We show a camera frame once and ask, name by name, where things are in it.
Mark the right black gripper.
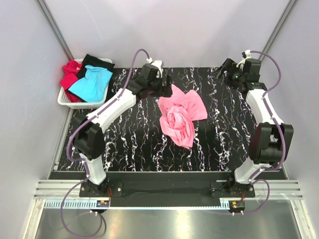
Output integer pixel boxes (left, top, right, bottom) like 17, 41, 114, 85
210, 59, 245, 91

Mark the pink t shirt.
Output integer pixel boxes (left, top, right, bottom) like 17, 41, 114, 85
158, 85, 208, 149

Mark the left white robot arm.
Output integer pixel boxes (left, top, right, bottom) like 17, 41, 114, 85
68, 60, 172, 197

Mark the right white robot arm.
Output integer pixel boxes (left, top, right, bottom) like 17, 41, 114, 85
219, 57, 294, 198

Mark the cyan t shirt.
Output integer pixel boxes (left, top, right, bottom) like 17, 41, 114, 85
68, 65, 113, 103

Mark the black t shirt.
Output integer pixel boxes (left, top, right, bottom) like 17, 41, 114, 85
76, 54, 115, 79

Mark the red t shirt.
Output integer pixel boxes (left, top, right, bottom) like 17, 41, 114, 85
60, 60, 82, 103

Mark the right control board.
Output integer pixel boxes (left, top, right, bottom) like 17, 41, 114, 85
231, 200, 245, 209

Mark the control board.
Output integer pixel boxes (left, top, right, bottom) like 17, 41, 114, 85
231, 200, 245, 209
96, 200, 110, 208

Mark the left control board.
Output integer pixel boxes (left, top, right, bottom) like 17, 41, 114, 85
96, 200, 110, 208

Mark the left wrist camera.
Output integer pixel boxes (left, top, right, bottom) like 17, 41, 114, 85
146, 58, 163, 78

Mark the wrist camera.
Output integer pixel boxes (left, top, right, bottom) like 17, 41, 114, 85
146, 58, 163, 78
236, 49, 252, 70

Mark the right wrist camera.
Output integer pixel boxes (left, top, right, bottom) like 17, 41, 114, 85
236, 49, 252, 70

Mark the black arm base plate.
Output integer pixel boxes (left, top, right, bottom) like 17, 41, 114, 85
79, 172, 255, 208

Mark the aluminium frame rail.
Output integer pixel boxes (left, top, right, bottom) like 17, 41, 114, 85
35, 180, 303, 200

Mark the white slotted cable duct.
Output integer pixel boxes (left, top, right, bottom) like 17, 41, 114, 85
44, 199, 106, 210

